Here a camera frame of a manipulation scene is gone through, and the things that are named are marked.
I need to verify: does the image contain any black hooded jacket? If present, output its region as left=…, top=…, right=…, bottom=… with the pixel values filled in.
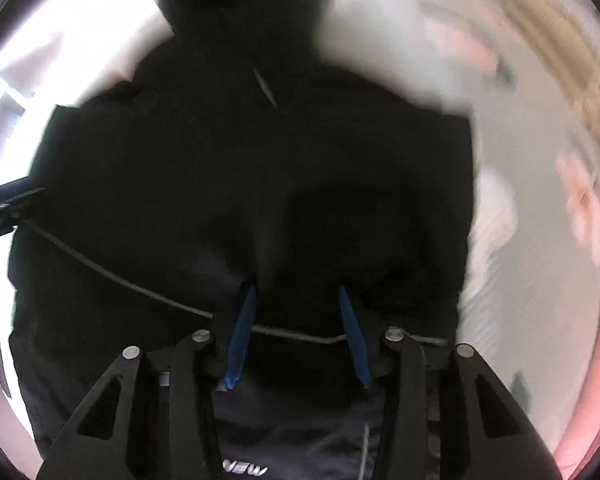
left=8, top=0, right=474, bottom=479

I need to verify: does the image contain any floral green bedspread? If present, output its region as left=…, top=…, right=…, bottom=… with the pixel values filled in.
left=0, top=0, right=600, bottom=453

